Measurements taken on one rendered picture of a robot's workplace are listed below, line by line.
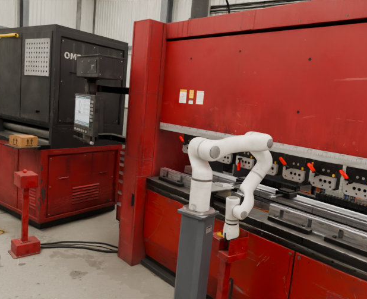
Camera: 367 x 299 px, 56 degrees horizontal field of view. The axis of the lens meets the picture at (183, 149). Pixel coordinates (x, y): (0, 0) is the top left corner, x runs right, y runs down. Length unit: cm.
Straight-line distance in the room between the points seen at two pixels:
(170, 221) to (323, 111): 159
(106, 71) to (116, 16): 700
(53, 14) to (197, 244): 851
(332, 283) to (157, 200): 163
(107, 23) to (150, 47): 712
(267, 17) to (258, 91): 49
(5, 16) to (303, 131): 790
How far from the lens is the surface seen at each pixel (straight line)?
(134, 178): 326
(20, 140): 390
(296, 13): 244
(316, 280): 231
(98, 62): 309
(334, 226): 230
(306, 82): 232
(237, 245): 225
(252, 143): 208
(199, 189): 195
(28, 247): 377
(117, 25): 995
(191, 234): 201
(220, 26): 282
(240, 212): 209
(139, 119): 317
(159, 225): 321
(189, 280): 212
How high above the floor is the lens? 163
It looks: 8 degrees down
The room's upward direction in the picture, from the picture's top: 5 degrees clockwise
